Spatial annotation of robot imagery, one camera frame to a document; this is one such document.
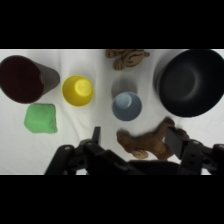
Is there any brown striped plush toy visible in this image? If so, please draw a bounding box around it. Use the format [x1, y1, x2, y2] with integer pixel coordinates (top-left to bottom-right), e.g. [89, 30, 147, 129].
[105, 49, 151, 72]

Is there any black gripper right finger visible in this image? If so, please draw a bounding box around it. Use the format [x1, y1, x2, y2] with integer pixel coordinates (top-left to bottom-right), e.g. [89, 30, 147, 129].
[164, 127, 224, 176]

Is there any black bowl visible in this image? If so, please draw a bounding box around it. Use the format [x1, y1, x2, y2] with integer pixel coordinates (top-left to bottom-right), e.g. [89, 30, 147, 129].
[152, 49, 224, 118]

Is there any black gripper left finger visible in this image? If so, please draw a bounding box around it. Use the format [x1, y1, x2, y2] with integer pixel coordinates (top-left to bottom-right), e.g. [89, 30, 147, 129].
[44, 126, 116, 176]

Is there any yellow cup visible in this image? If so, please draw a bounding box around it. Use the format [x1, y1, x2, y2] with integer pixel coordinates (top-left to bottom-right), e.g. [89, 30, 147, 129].
[61, 74, 95, 108]

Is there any green sponge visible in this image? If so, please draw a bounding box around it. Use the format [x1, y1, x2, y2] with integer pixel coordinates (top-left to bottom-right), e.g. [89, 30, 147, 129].
[23, 103, 59, 135]

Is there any tan plush toy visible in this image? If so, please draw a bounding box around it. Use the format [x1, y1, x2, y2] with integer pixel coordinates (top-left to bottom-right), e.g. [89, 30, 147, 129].
[116, 116, 190, 161]

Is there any dark brown cup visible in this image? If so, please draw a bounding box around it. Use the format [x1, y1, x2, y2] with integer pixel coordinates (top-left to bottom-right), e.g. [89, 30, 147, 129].
[0, 54, 61, 105]

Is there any light blue cup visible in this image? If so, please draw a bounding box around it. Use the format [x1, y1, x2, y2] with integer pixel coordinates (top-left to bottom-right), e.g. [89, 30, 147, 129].
[111, 90, 144, 123]

